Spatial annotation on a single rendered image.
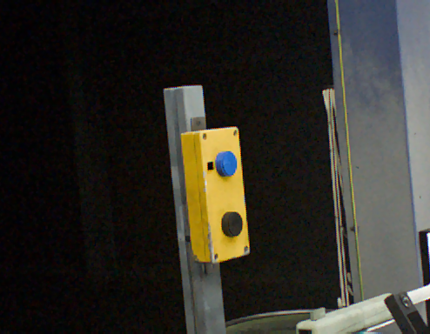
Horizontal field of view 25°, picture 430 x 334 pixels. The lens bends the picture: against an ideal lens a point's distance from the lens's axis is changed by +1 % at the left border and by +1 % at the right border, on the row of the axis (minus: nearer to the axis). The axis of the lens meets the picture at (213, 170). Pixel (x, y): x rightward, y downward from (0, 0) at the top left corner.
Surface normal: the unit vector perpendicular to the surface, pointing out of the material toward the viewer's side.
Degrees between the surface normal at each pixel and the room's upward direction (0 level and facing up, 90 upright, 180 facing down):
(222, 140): 90
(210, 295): 90
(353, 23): 90
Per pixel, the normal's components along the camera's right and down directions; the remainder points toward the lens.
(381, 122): -0.64, 0.10
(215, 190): 0.76, -0.04
